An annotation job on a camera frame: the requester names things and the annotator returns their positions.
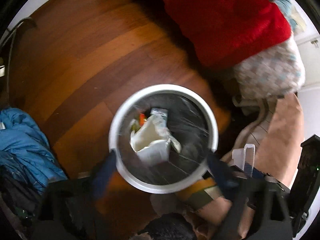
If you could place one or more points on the white patterned quilt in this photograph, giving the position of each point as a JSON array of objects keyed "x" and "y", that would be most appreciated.
[{"x": 275, "y": 71}]

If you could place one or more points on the pink table cloth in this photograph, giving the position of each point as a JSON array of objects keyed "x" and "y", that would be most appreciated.
[{"x": 278, "y": 154}]

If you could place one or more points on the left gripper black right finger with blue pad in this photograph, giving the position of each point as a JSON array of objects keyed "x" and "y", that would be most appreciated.
[{"x": 265, "y": 196}]

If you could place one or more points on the red fleece blanket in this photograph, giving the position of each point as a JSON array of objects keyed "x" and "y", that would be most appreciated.
[{"x": 226, "y": 32}]

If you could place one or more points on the white round trash bin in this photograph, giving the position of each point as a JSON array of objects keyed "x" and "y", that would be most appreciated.
[{"x": 190, "y": 121}]

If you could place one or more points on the blue jacket on floor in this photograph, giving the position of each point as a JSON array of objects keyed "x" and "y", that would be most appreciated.
[{"x": 25, "y": 151}]

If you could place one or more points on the grey fuzzy slipper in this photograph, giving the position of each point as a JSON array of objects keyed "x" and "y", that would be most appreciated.
[{"x": 169, "y": 226}]

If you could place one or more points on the white crumpled bag in bin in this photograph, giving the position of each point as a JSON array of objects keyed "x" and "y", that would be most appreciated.
[{"x": 153, "y": 141}]

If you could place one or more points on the teal blue blanket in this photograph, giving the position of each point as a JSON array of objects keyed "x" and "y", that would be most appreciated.
[{"x": 290, "y": 12}]

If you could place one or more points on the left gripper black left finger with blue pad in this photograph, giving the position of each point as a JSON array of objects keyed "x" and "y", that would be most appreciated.
[{"x": 67, "y": 208}]

